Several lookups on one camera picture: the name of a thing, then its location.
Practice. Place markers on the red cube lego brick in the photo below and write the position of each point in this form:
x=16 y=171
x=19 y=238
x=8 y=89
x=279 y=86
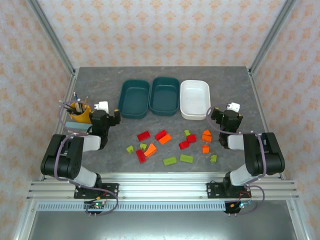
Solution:
x=192 y=138

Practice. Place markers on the small green lego brick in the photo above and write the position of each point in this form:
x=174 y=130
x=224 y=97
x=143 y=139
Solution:
x=143 y=146
x=213 y=159
x=187 y=133
x=130 y=149

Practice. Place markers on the long red lego brick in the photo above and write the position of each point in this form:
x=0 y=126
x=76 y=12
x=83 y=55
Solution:
x=160 y=134
x=140 y=156
x=143 y=136

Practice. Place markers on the long green lego brick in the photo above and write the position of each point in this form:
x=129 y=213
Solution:
x=170 y=161
x=186 y=159

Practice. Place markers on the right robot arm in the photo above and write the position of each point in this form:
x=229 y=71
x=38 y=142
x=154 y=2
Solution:
x=260 y=155

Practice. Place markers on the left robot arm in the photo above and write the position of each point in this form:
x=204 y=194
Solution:
x=62 y=155

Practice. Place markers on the wooden pencil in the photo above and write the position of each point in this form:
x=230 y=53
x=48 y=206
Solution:
x=86 y=99

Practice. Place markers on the wooden craft stick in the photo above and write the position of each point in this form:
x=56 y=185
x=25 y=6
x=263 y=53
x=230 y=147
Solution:
x=79 y=108

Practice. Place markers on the yellow pencil cup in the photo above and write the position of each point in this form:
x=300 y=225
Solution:
x=81 y=116

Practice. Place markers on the white blue pen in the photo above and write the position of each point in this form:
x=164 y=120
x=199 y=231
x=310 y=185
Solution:
x=76 y=97

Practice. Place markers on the stacked orange lego brick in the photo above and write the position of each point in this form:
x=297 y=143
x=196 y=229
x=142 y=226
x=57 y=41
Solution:
x=207 y=136

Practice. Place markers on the pale blue board eraser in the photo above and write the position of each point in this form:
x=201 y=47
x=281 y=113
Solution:
x=77 y=127

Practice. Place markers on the dark teal plastic container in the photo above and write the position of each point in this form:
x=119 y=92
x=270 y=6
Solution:
x=133 y=98
x=165 y=96

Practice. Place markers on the white plastic container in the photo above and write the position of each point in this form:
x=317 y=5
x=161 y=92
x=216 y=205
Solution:
x=195 y=98

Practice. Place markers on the black pen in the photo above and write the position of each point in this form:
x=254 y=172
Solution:
x=67 y=106

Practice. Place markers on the small orange lego brick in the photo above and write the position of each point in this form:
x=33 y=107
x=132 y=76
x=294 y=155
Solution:
x=205 y=149

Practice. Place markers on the orange sloped lego brick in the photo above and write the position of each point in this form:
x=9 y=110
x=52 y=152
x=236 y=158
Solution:
x=150 y=150

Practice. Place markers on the long orange lego brick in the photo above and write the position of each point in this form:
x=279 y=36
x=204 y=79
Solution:
x=165 y=139

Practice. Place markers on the small circuit board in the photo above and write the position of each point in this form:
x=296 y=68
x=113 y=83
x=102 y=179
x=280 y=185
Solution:
x=96 y=205
x=241 y=204

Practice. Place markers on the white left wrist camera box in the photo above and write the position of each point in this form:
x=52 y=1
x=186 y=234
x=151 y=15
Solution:
x=103 y=106

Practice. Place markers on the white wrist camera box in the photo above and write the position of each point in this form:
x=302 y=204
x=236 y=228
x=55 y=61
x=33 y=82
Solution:
x=233 y=107
x=103 y=106

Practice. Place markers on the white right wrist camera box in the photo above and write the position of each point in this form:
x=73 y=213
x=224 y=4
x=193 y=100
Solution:
x=233 y=107

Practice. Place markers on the aluminium table side rail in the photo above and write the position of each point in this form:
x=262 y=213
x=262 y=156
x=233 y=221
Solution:
x=265 y=117
x=62 y=120

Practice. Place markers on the aluminium frame post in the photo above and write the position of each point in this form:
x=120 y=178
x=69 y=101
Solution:
x=272 y=37
x=52 y=37

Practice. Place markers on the aluminium front mounting rail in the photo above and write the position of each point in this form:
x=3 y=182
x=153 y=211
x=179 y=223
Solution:
x=162 y=186

